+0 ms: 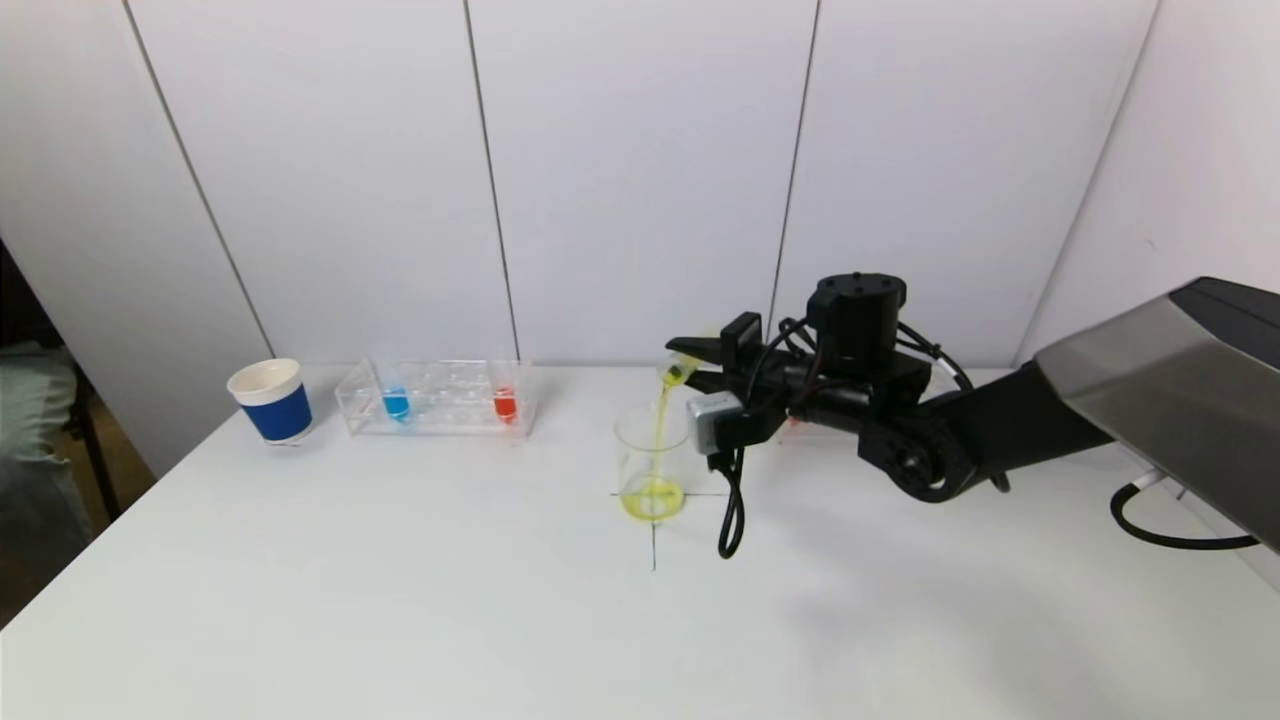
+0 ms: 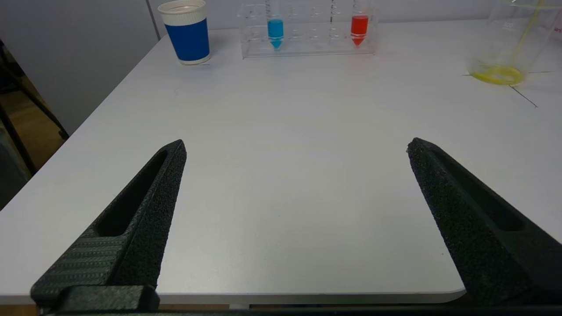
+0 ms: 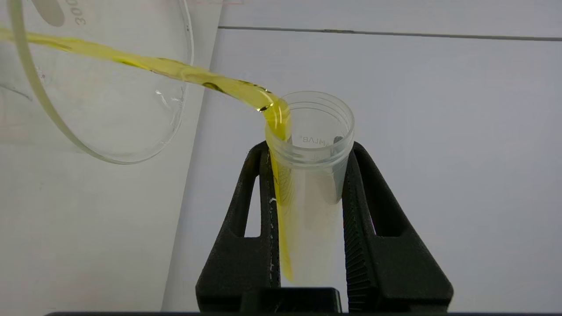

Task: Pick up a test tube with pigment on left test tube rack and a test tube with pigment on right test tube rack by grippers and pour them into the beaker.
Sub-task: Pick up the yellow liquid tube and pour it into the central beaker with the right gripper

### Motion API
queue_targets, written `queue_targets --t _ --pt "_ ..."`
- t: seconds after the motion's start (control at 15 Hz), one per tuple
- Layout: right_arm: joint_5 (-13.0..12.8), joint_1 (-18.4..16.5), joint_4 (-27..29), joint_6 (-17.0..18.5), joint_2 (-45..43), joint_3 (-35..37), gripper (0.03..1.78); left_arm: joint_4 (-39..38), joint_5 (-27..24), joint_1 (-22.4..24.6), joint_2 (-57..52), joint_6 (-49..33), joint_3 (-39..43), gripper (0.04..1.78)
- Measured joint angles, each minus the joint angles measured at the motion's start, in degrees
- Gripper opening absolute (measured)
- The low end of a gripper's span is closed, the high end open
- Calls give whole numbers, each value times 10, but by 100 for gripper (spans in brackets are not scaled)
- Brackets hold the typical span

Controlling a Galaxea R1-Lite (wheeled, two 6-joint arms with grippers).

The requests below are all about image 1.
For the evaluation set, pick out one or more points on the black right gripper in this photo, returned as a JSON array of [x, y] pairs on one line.
[[741, 340]]

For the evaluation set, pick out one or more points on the yellow pigment test tube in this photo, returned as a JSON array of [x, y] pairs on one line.
[[678, 375]]

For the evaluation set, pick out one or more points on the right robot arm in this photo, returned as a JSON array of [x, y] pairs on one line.
[[1100, 400]]

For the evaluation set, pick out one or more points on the clear glass beaker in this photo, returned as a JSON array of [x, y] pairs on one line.
[[652, 495]]

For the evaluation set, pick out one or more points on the clear acrylic test tube rack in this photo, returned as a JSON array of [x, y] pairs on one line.
[[450, 420]]

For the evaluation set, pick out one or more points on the blue pigment test tube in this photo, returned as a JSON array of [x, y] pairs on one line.
[[396, 404]]

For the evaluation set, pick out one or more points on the blue paper cup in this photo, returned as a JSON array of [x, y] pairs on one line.
[[280, 412]]

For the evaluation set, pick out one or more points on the person in grey clothes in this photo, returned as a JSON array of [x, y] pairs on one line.
[[30, 450]]

